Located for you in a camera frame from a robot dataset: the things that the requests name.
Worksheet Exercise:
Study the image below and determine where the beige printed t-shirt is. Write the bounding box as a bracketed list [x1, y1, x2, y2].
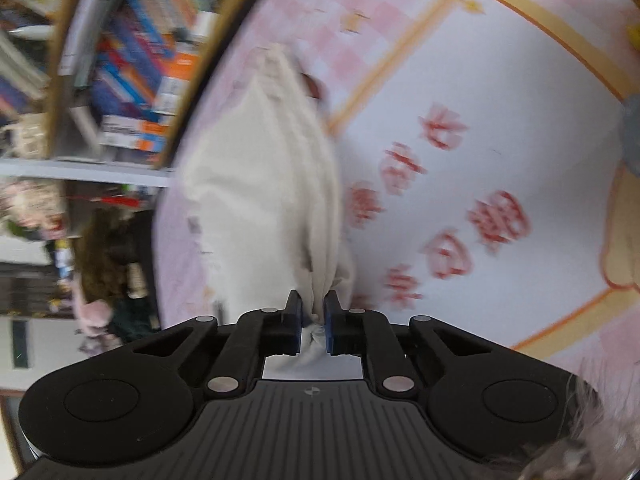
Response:
[180, 42, 357, 381]

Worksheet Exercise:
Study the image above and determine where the olive brown cloth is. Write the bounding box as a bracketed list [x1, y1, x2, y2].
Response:
[75, 210, 156, 301]

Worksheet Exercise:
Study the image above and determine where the white and wood bookshelf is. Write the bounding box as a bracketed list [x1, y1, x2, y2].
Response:
[0, 0, 288, 188]

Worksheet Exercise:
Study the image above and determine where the dark green cloth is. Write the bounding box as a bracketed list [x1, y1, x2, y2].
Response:
[107, 300, 161, 343]

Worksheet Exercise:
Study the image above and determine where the pink checked cartoon desk mat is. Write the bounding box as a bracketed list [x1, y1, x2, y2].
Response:
[152, 0, 640, 381]

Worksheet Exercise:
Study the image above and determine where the fabric charm with red tassel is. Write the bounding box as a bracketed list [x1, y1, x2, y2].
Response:
[0, 180, 151, 241]

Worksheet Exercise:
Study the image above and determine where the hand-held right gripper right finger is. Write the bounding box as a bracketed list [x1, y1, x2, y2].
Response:
[324, 290, 493, 397]

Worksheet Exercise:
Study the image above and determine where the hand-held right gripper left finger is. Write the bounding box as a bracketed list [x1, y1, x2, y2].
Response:
[132, 290, 303, 397]

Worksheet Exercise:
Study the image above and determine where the tall white orange box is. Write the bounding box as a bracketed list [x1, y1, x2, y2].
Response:
[152, 52, 203, 113]

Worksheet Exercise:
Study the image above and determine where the flat white orange box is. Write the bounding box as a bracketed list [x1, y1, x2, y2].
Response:
[100, 114, 171, 153]

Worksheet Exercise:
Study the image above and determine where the row of colourful books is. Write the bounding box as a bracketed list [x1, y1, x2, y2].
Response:
[0, 0, 241, 156]

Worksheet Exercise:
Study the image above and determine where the fluffy grey sleeve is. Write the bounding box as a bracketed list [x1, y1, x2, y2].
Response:
[520, 375, 621, 480]

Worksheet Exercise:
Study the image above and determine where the small pink plush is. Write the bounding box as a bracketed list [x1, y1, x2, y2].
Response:
[75, 300, 113, 336]

